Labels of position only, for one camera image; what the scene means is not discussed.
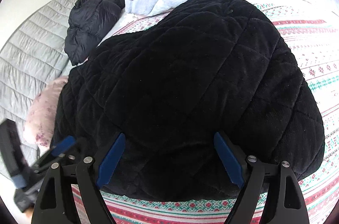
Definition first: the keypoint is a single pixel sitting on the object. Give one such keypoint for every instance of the pink floral pillow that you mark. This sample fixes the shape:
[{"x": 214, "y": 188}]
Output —
[{"x": 40, "y": 122}]

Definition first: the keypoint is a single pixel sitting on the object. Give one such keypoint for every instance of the dark navy puffer jacket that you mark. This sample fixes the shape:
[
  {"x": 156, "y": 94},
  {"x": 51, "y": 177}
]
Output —
[{"x": 89, "y": 21}]

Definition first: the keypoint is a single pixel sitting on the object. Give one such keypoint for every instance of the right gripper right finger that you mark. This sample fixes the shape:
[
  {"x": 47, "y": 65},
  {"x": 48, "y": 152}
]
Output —
[{"x": 284, "y": 202}]

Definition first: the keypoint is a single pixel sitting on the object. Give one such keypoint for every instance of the patterned striped bed sheet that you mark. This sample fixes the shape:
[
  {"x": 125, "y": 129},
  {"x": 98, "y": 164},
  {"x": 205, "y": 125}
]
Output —
[{"x": 311, "y": 32}]

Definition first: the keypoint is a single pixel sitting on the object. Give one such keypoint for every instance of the grey quilted headboard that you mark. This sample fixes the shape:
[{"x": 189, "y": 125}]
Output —
[{"x": 32, "y": 57}]

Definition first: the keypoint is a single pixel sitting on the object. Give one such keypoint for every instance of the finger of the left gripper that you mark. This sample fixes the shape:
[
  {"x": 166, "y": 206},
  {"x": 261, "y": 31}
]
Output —
[{"x": 53, "y": 155}]

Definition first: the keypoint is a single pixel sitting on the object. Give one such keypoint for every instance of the black quilted fleece coat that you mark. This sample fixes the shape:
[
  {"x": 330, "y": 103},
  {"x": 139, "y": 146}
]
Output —
[{"x": 210, "y": 66}]

